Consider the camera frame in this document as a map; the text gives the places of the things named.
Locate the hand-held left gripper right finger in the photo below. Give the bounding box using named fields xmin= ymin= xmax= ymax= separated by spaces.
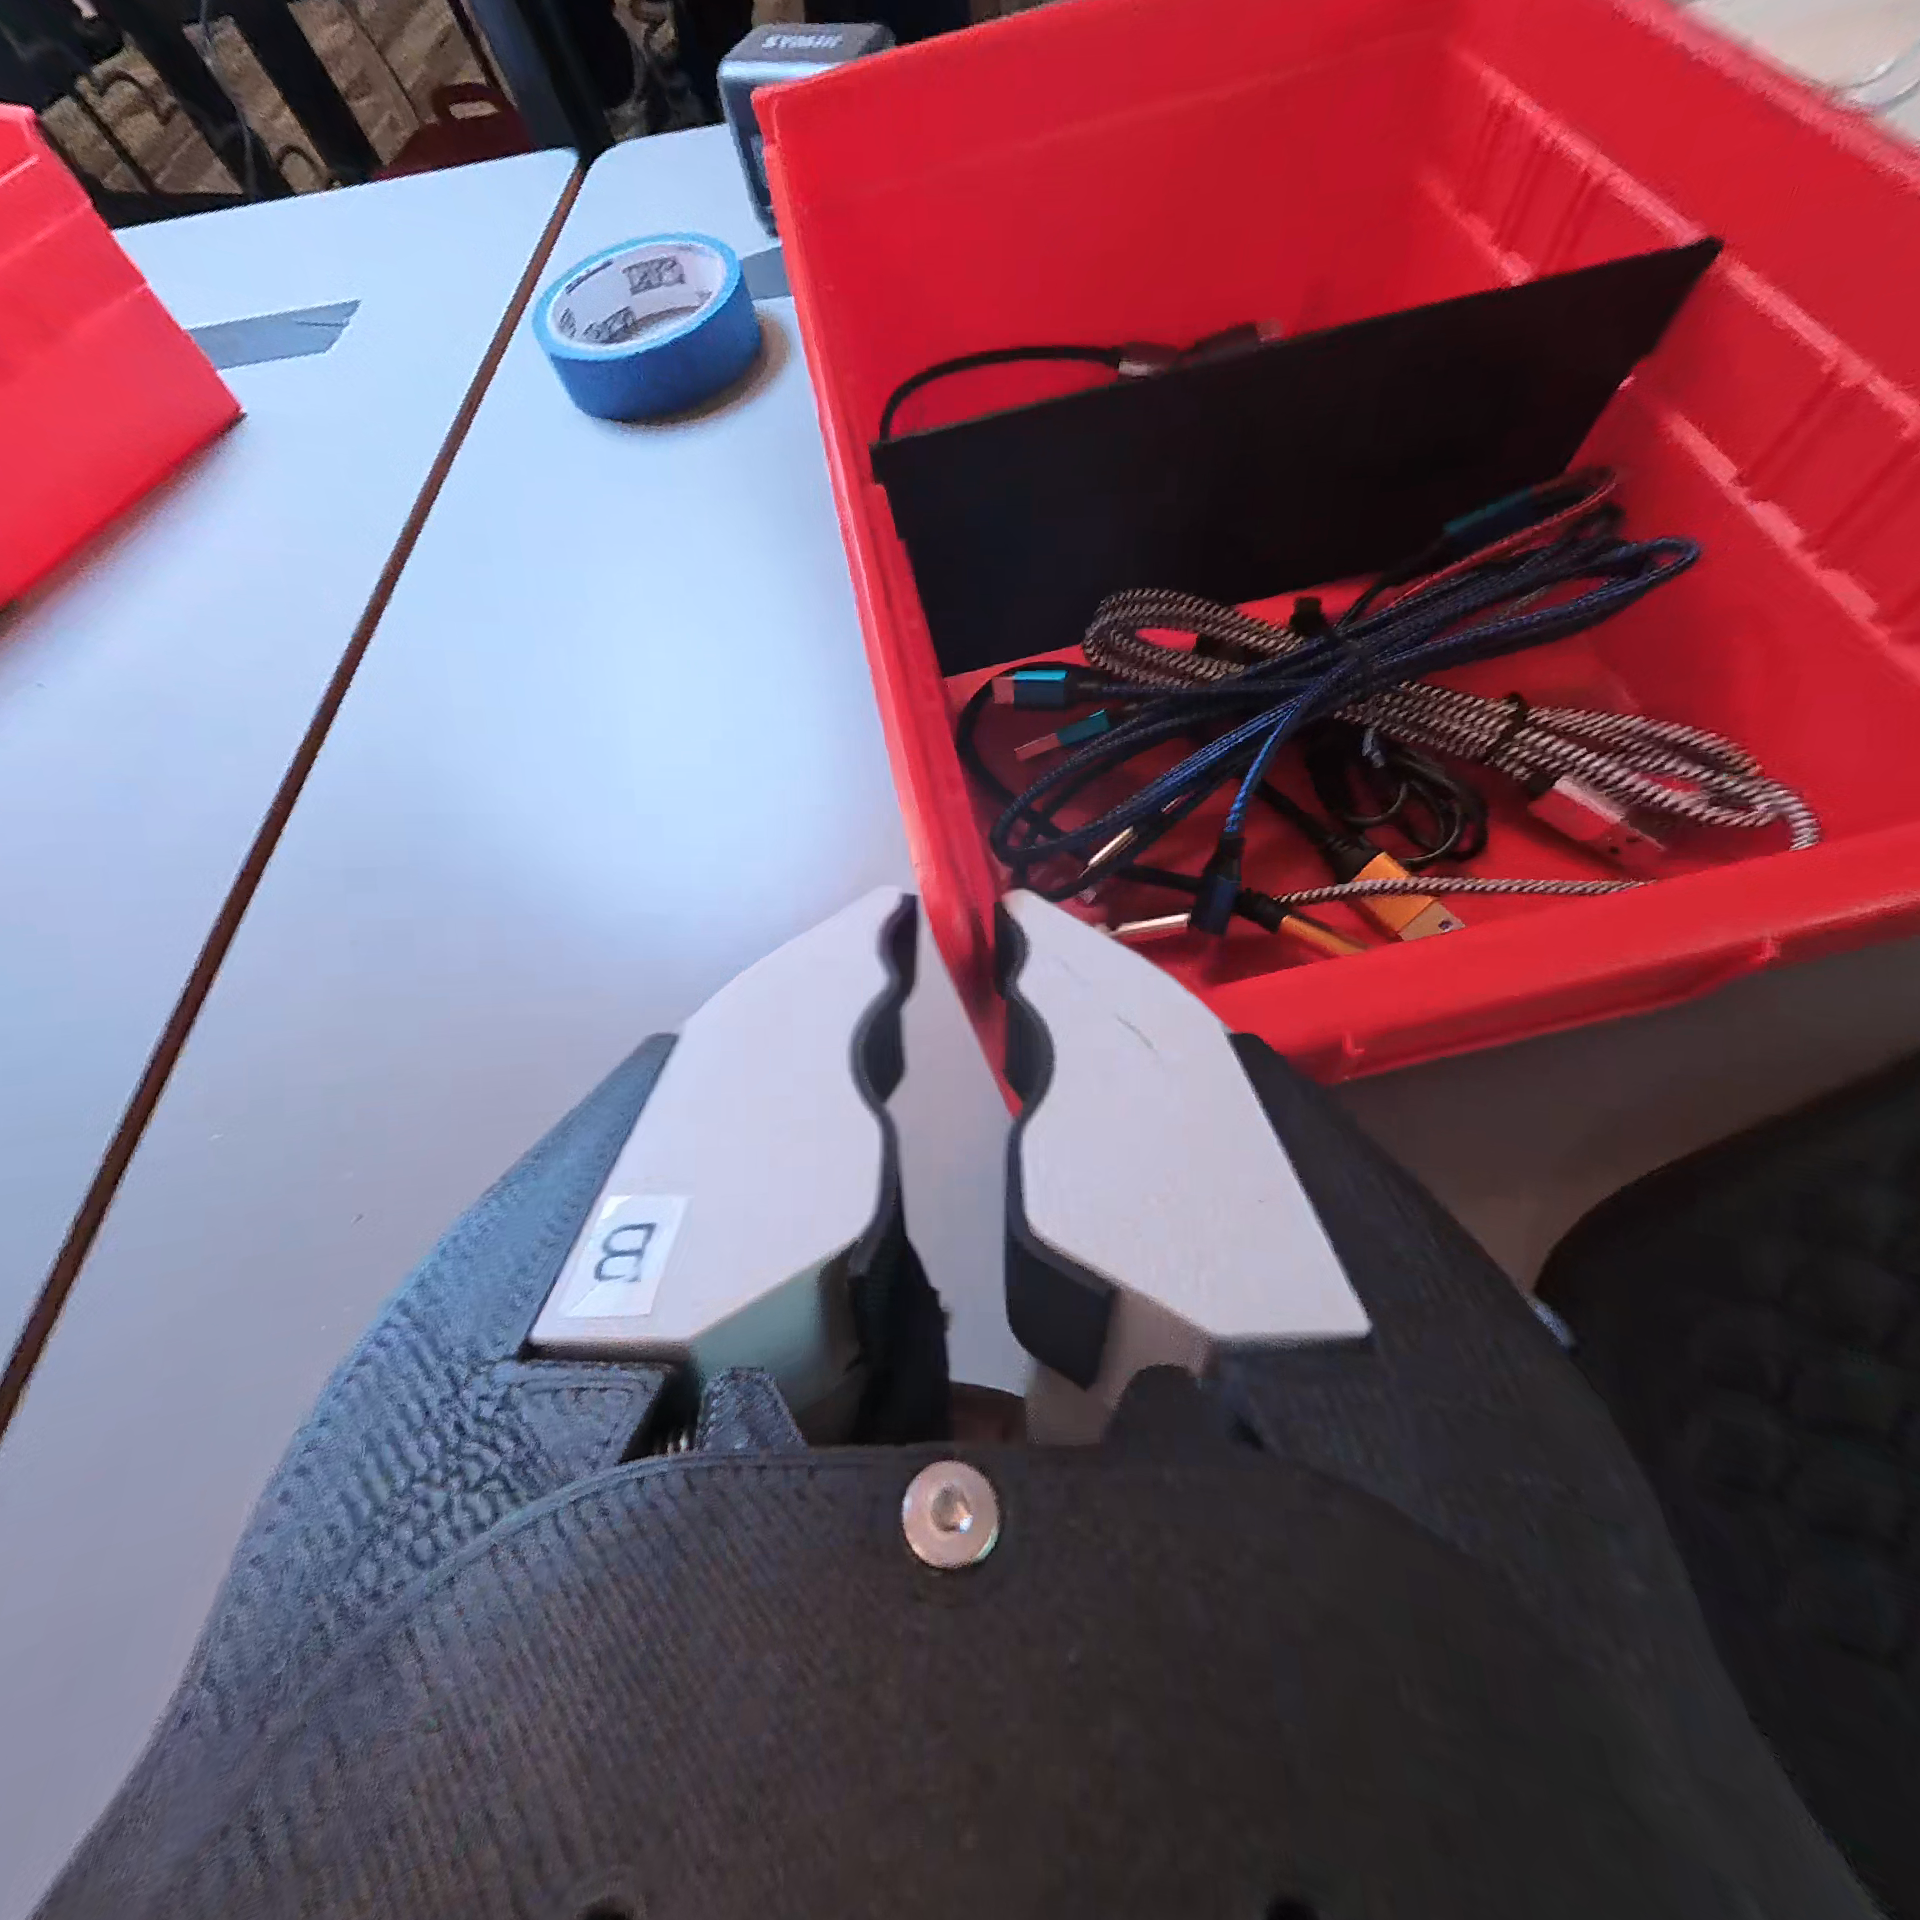
xmin=998 ymin=888 xmax=1372 ymax=1449

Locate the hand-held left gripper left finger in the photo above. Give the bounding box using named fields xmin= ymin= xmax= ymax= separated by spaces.
xmin=529 ymin=884 xmax=953 ymax=1449

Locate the blue braided usb cable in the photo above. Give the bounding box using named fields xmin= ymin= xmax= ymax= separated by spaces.
xmin=955 ymin=509 xmax=1706 ymax=940

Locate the large red plastic bin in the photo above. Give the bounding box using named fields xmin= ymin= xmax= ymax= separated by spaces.
xmin=750 ymin=0 xmax=1920 ymax=1085

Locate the black bin divider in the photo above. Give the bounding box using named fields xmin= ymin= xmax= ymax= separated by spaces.
xmin=871 ymin=237 xmax=1723 ymax=681

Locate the blue tape roll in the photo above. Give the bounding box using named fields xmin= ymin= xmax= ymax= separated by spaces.
xmin=535 ymin=231 xmax=769 ymax=424

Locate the small red plastic bin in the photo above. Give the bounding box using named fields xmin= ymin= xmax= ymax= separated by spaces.
xmin=0 ymin=105 xmax=246 ymax=608

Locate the dark red chair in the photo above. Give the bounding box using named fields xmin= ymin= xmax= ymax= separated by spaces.
xmin=372 ymin=83 xmax=538 ymax=183

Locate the small grey charger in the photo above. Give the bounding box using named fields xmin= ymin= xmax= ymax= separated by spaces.
xmin=718 ymin=22 xmax=898 ymax=239

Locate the orange plug cable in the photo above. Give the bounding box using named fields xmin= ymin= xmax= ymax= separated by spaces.
xmin=1276 ymin=839 xmax=1466 ymax=963

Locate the thin black cable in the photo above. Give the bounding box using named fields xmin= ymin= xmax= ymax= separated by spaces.
xmin=1259 ymin=736 xmax=1496 ymax=872

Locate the black white braided cable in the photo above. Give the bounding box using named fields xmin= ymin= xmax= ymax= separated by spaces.
xmin=1084 ymin=587 xmax=1819 ymax=903

